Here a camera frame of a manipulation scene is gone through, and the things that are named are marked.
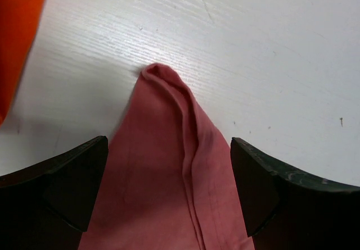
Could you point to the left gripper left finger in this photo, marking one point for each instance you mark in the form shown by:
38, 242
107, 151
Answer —
49, 205

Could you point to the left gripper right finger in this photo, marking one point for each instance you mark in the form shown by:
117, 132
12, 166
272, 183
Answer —
285, 207

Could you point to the pink t-shirt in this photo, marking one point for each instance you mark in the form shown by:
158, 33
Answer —
168, 181

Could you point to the folded orange t-shirt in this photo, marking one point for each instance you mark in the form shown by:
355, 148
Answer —
19, 24

